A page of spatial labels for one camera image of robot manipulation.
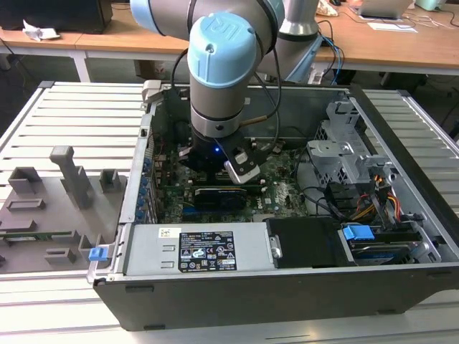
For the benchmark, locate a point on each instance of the black RAM slot row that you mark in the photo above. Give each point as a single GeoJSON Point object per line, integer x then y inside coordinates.
{"type": "Point", "coordinates": [255, 188]}

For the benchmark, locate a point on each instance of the crumpled white paper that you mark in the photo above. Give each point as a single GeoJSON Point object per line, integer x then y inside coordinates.
{"type": "Point", "coordinates": [39, 33]}

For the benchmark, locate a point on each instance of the round coin cell battery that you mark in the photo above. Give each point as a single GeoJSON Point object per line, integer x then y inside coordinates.
{"type": "Point", "coordinates": [279, 148]}

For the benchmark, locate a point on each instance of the beige crumpled object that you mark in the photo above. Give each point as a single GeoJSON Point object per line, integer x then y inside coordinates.
{"type": "Point", "coordinates": [330, 8]}

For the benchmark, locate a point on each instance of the grey power supply unit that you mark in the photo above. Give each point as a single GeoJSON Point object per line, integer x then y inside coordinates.
{"type": "Point", "coordinates": [150, 251]}

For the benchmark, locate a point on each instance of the black plastic shroud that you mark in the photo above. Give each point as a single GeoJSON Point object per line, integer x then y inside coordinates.
{"type": "Point", "coordinates": [305, 243]}

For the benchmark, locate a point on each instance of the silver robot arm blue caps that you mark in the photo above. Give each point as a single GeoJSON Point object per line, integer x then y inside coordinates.
{"type": "Point", "coordinates": [222, 53]}

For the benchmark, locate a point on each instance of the blue case latch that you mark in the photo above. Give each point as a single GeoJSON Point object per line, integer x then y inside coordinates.
{"type": "Point", "coordinates": [97, 254]}

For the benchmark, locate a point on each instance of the mint green appliance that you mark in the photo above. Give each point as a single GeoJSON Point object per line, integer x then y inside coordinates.
{"type": "Point", "coordinates": [430, 4]}

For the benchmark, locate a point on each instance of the brown cardboard box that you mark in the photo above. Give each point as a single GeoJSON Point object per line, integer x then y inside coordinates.
{"type": "Point", "coordinates": [150, 70]}

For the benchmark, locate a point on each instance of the black open PC case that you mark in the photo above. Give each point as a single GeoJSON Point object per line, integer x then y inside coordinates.
{"type": "Point", "coordinates": [251, 301]}

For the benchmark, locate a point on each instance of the green motherboard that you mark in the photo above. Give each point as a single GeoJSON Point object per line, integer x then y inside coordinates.
{"type": "Point", "coordinates": [279, 200]}

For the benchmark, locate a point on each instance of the grey parts rack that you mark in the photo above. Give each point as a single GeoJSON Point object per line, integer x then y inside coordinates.
{"type": "Point", "coordinates": [54, 215]}

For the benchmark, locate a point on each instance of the black graphics card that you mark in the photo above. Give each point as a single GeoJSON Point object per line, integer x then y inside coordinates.
{"type": "Point", "coordinates": [220, 199]}

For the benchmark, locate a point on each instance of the white paper sheet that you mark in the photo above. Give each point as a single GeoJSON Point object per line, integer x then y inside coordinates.
{"type": "Point", "coordinates": [392, 27]}

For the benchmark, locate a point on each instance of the silver metal drive cage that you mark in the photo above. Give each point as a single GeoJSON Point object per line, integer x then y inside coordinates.
{"type": "Point", "coordinates": [337, 154]}

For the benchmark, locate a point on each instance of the white wrist camera black mount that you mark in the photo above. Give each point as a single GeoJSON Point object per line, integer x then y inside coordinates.
{"type": "Point", "coordinates": [245, 173]}

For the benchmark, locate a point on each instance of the green RAM stick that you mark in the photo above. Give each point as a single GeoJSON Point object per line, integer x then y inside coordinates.
{"type": "Point", "coordinates": [43, 235]}

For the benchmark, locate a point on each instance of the silver laptop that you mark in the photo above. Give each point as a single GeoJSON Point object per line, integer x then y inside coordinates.
{"type": "Point", "coordinates": [383, 7]}

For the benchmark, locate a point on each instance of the hard disk in blue carrier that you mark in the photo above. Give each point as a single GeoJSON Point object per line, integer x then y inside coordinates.
{"type": "Point", "coordinates": [358, 236]}

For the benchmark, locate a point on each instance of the wooden desk white frame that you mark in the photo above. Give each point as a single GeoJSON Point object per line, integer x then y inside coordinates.
{"type": "Point", "coordinates": [125, 39]}
{"type": "Point", "coordinates": [36, 44]}

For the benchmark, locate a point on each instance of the black computer box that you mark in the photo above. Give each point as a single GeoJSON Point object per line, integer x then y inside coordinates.
{"type": "Point", "coordinates": [54, 14]}

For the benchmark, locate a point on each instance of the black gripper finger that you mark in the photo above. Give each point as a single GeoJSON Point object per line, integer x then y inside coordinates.
{"type": "Point", "coordinates": [185, 156]}

